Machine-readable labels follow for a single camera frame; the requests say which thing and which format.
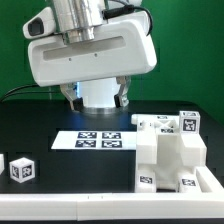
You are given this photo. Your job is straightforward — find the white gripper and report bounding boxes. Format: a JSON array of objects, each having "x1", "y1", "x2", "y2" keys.
[{"x1": 28, "y1": 13, "x2": 157, "y2": 111}]

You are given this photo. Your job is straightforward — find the long white chair back part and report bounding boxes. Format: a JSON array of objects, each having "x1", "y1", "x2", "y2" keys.
[{"x1": 131, "y1": 114, "x2": 158, "y2": 165}]

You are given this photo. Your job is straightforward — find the white chair seat part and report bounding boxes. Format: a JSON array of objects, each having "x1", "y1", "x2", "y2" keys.
[{"x1": 135, "y1": 133, "x2": 200, "y2": 193}]

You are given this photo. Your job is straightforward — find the small white tagged cube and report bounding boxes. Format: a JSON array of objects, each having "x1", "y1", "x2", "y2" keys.
[{"x1": 179, "y1": 111, "x2": 200, "y2": 134}]

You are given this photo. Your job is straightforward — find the white tagged chair part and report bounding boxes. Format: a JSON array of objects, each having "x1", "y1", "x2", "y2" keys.
[{"x1": 154, "y1": 114, "x2": 207, "y2": 168}]

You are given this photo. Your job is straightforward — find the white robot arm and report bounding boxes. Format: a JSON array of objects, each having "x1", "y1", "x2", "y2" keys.
[{"x1": 23, "y1": 0, "x2": 157, "y2": 113}]

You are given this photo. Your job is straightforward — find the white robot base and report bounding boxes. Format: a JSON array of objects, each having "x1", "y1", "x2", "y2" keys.
[{"x1": 77, "y1": 78, "x2": 128, "y2": 114}]

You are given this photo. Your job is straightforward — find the paper sheet with tags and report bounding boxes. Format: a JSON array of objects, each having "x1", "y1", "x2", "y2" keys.
[{"x1": 51, "y1": 131, "x2": 136, "y2": 150}]

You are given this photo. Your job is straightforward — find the white part at left edge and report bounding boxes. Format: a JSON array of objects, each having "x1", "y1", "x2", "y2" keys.
[{"x1": 0, "y1": 154, "x2": 4, "y2": 175}]

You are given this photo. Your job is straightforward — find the black cables at base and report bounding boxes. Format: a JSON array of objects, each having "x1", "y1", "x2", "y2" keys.
[{"x1": 0, "y1": 83, "x2": 64, "y2": 103}]

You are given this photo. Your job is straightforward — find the white L-shaped fence frame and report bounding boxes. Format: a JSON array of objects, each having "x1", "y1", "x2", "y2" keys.
[{"x1": 0, "y1": 167, "x2": 224, "y2": 221}]

